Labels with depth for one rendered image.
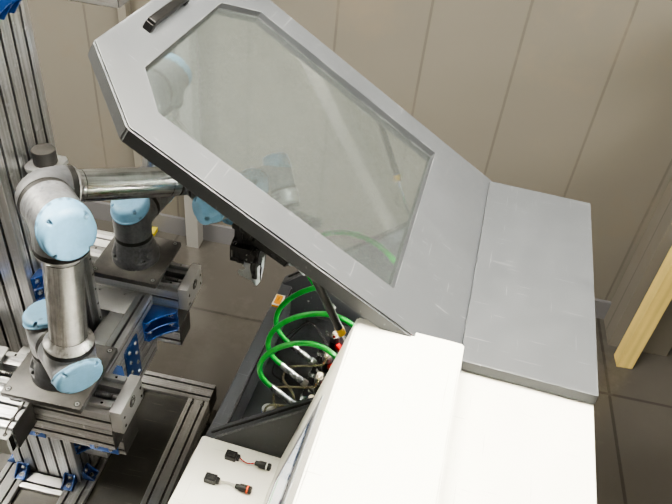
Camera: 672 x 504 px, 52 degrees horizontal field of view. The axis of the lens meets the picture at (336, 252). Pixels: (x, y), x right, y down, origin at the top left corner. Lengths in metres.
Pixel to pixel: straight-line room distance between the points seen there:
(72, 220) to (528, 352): 0.97
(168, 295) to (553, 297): 1.23
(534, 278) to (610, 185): 1.88
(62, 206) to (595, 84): 2.40
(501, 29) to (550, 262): 1.57
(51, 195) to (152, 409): 1.58
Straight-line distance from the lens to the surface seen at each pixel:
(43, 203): 1.50
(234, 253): 1.86
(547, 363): 1.49
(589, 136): 3.36
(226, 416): 1.97
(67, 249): 1.49
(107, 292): 2.34
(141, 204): 2.16
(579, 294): 1.68
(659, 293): 3.48
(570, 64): 3.20
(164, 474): 2.73
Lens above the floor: 2.53
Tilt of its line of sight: 40 degrees down
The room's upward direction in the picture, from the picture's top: 7 degrees clockwise
